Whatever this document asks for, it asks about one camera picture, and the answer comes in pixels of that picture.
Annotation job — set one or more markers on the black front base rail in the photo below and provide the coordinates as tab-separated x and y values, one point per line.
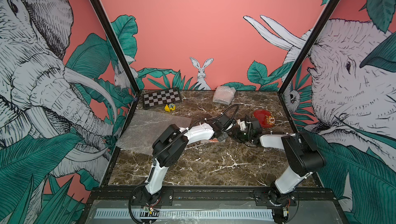
169	195

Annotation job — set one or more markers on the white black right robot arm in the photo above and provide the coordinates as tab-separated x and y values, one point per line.
302	153

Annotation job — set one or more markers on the clear bubble wrap sheet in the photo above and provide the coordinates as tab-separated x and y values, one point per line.
145	127

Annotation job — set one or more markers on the black frame post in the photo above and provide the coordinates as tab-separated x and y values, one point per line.
106	25
316	31

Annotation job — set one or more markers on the black white chessboard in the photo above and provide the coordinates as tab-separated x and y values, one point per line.
161	98

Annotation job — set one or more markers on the small yellow toy block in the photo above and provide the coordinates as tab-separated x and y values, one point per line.
170	107

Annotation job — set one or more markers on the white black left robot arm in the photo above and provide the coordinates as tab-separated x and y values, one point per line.
169	146

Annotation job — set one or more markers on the right bubble wrapped plate bundle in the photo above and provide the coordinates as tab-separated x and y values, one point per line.
224	95

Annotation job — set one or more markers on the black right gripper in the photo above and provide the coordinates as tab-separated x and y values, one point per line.
237	137

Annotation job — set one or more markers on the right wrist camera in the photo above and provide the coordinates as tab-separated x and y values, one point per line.
242	125

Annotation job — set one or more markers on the pink bubble bundle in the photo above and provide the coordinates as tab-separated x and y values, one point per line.
214	140

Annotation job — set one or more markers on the white slotted cable duct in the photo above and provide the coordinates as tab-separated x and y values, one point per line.
173	214

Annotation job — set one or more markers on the black right frame post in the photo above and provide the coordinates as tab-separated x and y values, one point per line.
316	31

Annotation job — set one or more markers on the black left frame post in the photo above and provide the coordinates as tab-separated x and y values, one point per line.
106	25

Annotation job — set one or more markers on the red floral dinner plate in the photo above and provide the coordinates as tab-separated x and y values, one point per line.
265	118

